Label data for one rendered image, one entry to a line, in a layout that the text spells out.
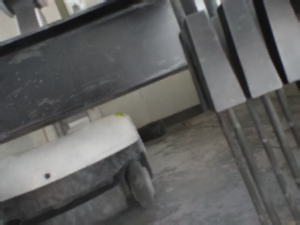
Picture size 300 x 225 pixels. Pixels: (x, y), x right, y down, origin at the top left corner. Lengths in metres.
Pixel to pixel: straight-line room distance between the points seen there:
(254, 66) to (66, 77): 0.59
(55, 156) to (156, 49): 0.44
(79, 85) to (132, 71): 0.17
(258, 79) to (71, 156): 0.58
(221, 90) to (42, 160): 0.60
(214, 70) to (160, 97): 2.72
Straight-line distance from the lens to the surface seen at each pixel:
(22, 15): 1.34
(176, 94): 3.01
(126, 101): 3.01
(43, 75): 0.80
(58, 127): 1.25
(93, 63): 0.75
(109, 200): 0.77
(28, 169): 0.78
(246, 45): 0.30
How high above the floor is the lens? 0.34
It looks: 1 degrees down
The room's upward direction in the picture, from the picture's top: 22 degrees counter-clockwise
